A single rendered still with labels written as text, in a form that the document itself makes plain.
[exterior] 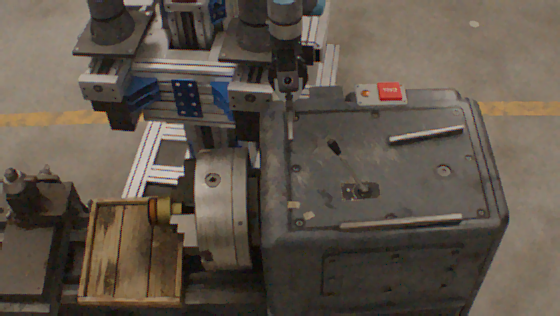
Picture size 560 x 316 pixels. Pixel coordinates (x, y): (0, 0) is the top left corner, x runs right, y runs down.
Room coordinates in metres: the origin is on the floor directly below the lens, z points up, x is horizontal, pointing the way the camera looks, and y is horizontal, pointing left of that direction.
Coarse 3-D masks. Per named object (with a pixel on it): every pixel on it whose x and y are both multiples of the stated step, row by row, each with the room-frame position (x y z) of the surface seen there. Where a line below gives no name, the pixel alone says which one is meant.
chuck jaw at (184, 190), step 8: (208, 152) 1.10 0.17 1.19; (184, 160) 1.08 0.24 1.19; (192, 160) 1.08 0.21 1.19; (184, 168) 1.06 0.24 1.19; (192, 168) 1.06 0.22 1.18; (184, 176) 1.05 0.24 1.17; (192, 176) 1.05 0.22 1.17; (184, 184) 1.03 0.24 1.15; (192, 184) 1.03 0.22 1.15; (176, 192) 1.02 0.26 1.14; (184, 192) 1.02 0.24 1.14; (192, 192) 1.02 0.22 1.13; (176, 200) 1.01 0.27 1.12; (184, 200) 1.01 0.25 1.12; (192, 200) 1.01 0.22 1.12
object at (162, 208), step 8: (152, 200) 1.02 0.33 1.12; (160, 200) 1.01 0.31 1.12; (168, 200) 1.01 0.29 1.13; (152, 208) 0.99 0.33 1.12; (160, 208) 0.99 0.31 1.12; (168, 208) 0.98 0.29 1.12; (176, 208) 0.99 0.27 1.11; (184, 208) 1.02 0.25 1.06; (152, 216) 0.97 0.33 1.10; (160, 216) 0.97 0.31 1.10; (168, 216) 0.97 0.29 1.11; (152, 224) 0.97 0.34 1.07; (160, 224) 0.96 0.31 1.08; (168, 224) 0.96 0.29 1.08
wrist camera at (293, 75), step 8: (280, 48) 1.11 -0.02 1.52; (288, 48) 1.11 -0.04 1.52; (280, 56) 1.09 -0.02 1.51; (288, 56) 1.09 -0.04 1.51; (296, 56) 1.09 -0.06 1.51; (280, 64) 1.08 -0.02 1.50; (288, 64) 1.07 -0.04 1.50; (296, 64) 1.07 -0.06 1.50; (280, 72) 1.06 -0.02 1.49; (288, 72) 1.06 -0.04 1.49; (296, 72) 1.06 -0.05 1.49; (280, 80) 1.04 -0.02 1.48; (288, 80) 1.04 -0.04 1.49; (296, 80) 1.04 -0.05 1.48; (280, 88) 1.03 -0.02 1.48; (288, 88) 1.03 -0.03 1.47; (296, 88) 1.03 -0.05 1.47
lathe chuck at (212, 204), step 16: (208, 160) 1.04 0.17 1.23; (224, 160) 1.04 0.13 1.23; (224, 176) 0.98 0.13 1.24; (208, 192) 0.95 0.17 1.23; (224, 192) 0.94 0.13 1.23; (208, 208) 0.91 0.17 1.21; (224, 208) 0.91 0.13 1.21; (208, 224) 0.88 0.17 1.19; (224, 224) 0.88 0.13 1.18; (208, 240) 0.86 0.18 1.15; (224, 240) 0.86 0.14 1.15; (224, 256) 0.84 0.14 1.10
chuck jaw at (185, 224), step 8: (176, 216) 0.97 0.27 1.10; (184, 216) 0.97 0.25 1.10; (192, 216) 0.97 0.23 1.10; (176, 224) 0.94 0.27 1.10; (184, 224) 0.94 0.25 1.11; (192, 224) 0.94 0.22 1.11; (176, 232) 0.94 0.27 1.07; (184, 232) 0.91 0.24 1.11; (192, 232) 0.91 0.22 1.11; (184, 240) 0.89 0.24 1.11; (192, 240) 0.89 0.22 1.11; (184, 248) 0.87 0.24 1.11; (192, 248) 0.87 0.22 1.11; (208, 256) 0.85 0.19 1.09
